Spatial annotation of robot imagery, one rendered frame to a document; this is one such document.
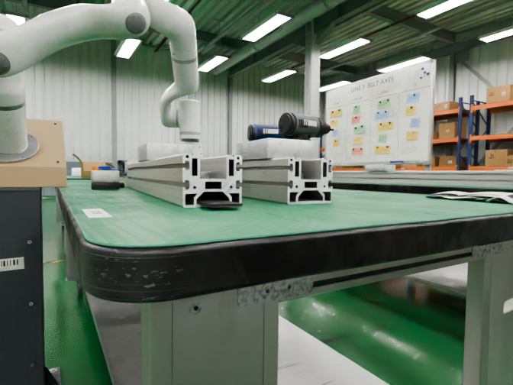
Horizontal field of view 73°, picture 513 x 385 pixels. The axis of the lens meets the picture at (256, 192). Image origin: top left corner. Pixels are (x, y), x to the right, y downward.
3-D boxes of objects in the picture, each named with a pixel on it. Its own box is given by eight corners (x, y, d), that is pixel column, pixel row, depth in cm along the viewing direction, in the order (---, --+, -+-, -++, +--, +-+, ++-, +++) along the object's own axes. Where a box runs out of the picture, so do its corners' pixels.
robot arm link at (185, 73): (148, 59, 118) (160, 132, 140) (196, 61, 119) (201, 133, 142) (152, 47, 124) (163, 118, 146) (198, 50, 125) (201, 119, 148)
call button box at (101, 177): (91, 189, 114) (91, 169, 113) (122, 188, 118) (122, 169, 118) (91, 189, 106) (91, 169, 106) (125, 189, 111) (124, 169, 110)
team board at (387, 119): (311, 237, 460) (314, 88, 450) (339, 234, 486) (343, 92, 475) (413, 263, 331) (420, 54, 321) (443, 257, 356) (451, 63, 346)
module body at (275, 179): (179, 187, 134) (179, 165, 134) (204, 186, 139) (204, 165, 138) (287, 204, 63) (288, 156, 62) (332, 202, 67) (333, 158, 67)
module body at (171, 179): (127, 187, 126) (127, 163, 126) (156, 187, 131) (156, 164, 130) (182, 208, 54) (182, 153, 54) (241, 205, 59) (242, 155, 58)
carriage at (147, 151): (137, 171, 97) (137, 147, 97) (177, 172, 102) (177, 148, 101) (146, 171, 83) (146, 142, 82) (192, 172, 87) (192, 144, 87)
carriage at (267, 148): (235, 172, 83) (236, 143, 82) (275, 173, 88) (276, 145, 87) (267, 172, 68) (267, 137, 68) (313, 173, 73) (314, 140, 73)
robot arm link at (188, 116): (175, 131, 137) (199, 132, 138) (175, 98, 136) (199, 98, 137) (179, 134, 146) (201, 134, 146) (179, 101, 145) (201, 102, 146)
